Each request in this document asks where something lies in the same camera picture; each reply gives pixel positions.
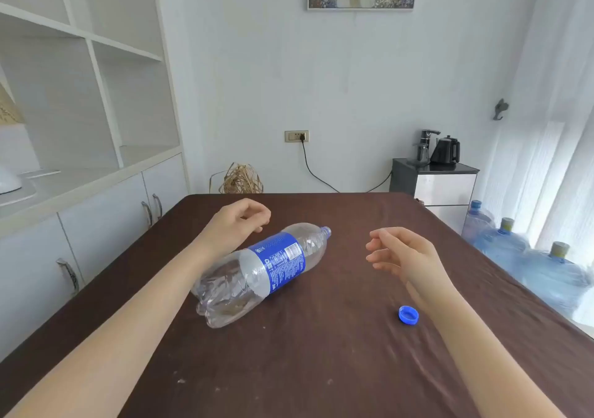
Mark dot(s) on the person's left hand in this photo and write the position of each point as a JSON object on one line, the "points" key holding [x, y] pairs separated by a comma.
{"points": [[229, 225]]}

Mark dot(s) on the person's right hand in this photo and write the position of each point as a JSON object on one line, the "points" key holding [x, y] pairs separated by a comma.
{"points": [[420, 264]]}

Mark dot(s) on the person's right thumb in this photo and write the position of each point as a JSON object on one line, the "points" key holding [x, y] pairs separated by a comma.
{"points": [[414, 293]]}

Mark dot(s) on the person's left fingers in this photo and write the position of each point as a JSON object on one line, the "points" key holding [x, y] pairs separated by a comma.
{"points": [[257, 213]]}

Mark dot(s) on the person's right forearm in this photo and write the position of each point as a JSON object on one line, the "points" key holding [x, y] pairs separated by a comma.
{"points": [[487, 362]]}

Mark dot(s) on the person's left forearm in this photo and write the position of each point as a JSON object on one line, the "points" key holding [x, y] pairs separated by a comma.
{"points": [[139, 311]]}

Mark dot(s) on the blue bottle cap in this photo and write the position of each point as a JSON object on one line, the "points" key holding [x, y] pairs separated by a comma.
{"points": [[408, 315]]}

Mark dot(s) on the dried straw bundle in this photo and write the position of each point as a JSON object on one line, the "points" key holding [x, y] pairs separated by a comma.
{"points": [[241, 180]]}

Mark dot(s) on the clear plastic bottle blue label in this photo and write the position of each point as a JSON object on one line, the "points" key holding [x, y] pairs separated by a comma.
{"points": [[260, 269]]}

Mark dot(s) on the blue water jug yellow cap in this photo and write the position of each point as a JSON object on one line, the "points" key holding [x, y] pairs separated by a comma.
{"points": [[554, 278], [501, 248]]}

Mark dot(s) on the black and white side cabinet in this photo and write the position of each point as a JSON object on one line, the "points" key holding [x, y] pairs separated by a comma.
{"points": [[441, 188]]}

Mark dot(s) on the brown tablecloth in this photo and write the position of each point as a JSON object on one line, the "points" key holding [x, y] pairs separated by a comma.
{"points": [[325, 362]]}

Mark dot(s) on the black electric kettle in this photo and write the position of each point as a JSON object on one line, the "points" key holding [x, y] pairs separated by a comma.
{"points": [[445, 152]]}

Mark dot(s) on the black water dispenser tap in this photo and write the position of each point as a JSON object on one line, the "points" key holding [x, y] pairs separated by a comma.
{"points": [[423, 146]]}

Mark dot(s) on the white shelf cabinet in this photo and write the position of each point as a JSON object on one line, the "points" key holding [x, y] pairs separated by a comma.
{"points": [[69, 107]]}

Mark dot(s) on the white sheer curtain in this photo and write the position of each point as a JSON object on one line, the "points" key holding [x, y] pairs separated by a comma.
{"points": [[552, 107]]}

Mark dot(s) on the white rounded appliance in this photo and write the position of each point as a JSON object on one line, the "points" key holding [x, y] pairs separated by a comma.
{"points": [[9, 186]]}

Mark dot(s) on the beige woven fan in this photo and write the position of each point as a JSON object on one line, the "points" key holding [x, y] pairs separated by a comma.
{"points": [[8, 107]]}

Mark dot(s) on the wall power outlet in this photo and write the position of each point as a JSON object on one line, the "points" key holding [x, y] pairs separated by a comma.
{"points": [[293, 136]]}

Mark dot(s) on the grey wall hook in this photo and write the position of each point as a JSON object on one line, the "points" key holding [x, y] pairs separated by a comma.
{"points": [[500, 108]]}

